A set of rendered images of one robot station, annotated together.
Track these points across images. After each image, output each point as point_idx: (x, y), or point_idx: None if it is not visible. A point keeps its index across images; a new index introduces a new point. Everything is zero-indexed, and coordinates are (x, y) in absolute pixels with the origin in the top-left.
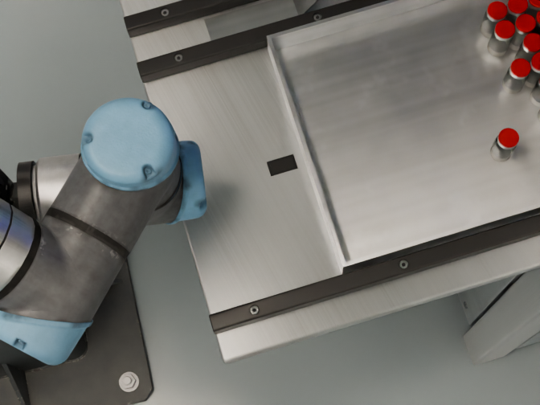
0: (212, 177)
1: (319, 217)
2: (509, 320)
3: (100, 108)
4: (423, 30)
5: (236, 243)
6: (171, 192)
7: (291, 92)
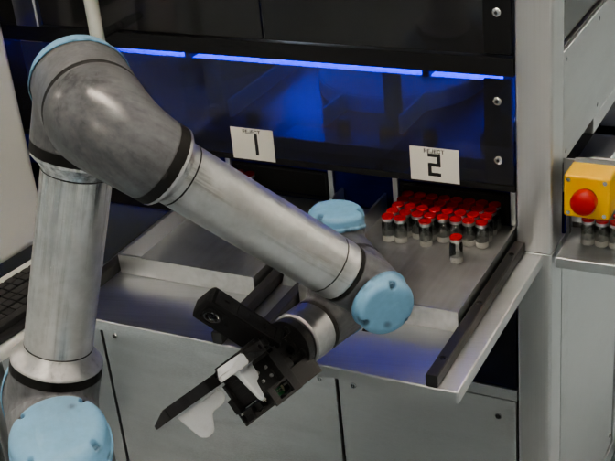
0: (344, 351)
1: (416, 326)
2: None
3: (310, 209)
4: None
5: (393, 359)
6: None
7: None
